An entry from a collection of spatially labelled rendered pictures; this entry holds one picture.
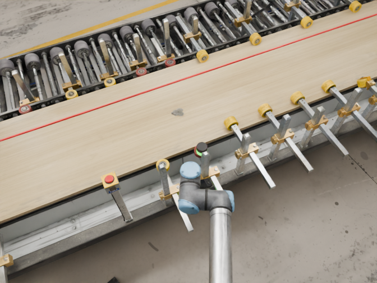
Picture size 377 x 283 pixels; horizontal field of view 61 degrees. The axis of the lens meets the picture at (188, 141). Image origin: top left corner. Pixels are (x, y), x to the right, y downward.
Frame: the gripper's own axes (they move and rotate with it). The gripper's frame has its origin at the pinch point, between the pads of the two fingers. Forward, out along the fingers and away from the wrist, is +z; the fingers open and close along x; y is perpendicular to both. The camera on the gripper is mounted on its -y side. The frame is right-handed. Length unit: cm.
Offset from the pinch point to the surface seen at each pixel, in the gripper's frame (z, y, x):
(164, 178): -7.1, 10.5, -15.7
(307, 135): 14, -88, -12
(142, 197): 36, 23, -31
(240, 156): 2.7, -36.9, -13.3
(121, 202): 1.3, 35.9, -16.8
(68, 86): 13, 40, -125
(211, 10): 15, -97, -159
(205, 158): -10.4, -13.8, -14.7
